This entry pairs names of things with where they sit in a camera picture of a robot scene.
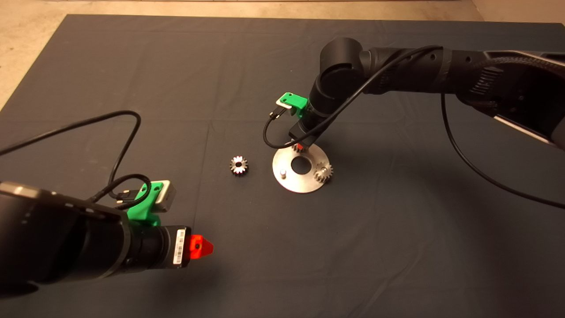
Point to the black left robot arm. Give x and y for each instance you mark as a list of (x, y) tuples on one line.
[(57, 234)]

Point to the small steel planetary gear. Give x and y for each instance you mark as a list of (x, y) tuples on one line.
[(243, 167), (325, 176), (295, 148)]

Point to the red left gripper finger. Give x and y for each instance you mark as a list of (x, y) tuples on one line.
[(201, 246)]

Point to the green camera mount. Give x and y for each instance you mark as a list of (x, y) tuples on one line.
[(140, 206), (296, 101)]

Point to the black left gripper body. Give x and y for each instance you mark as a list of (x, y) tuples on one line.
[(175, 247)]

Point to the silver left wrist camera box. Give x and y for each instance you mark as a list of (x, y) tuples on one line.
[(167, 198)]

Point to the green right camera mount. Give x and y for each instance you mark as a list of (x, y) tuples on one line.
[(296, 101)]

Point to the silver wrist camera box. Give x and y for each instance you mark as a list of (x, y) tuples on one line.
[(167, 198), (283, 104)]

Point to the green left camera mount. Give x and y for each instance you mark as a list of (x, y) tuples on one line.
[(140, 206)]

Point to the round metal carrier plate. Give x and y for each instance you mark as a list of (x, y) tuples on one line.
[(300, 183)]

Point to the dark grey table cloth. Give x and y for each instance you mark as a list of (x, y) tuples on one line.
[(220, 66)]

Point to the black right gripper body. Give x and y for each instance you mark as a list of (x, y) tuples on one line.
[(304, 134)]

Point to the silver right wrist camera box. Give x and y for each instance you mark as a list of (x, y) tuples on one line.
[(283, 104)]

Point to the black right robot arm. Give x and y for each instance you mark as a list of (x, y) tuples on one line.
[(441, 70)]

